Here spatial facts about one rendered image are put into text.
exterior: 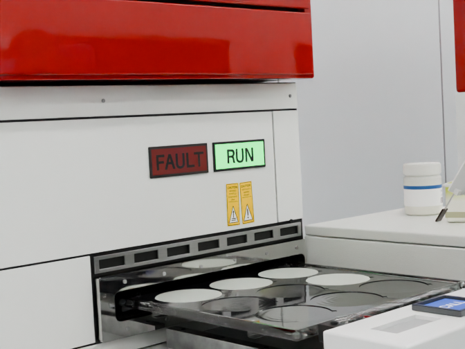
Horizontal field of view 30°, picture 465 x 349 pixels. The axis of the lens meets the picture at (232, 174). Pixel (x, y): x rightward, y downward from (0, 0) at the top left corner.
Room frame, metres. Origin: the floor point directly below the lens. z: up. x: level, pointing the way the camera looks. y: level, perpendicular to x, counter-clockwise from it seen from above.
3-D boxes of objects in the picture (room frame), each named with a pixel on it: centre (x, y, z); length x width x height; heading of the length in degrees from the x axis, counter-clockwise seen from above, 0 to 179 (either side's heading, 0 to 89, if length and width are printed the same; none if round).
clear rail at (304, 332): (1.15, -0.20, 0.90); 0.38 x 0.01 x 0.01; 133
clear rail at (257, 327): (1.16, 0.05, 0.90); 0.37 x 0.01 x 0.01; 43
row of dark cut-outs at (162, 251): (1.39, 0.05, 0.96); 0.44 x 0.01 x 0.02; 133
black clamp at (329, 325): (1.04, -0.11, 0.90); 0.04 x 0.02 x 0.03; 43
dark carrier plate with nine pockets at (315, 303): (1.28, -0.08, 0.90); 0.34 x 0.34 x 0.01; 43
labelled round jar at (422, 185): (1.62, -0.35, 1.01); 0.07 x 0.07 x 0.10
